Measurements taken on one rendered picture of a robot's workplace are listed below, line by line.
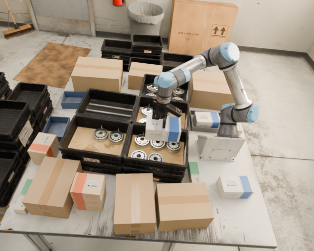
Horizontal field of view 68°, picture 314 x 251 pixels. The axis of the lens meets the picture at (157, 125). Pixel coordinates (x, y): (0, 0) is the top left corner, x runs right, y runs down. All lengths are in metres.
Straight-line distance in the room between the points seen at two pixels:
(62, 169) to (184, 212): 0.75
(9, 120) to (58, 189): 1.17
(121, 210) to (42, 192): 0.45
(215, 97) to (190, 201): 1.02
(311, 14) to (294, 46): 0.56
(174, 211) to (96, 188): 0.44
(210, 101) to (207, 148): 0.57
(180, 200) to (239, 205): 0.46
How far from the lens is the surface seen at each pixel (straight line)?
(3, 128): 2.43
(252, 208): 1.73
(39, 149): 1.68
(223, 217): 1.62
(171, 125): 1.35
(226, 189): 1.61
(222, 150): 1.73
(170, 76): 1.13
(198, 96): 2.08
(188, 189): 1.45
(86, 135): 1.70
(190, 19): 4.25
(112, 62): 2.25
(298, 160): 3.22
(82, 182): 1.38
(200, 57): 1.51
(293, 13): 4.88
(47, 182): 1.51
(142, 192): 1.41
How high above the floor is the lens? 2.11
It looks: 47 degrees down
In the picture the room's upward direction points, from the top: 8 degrees clockwise
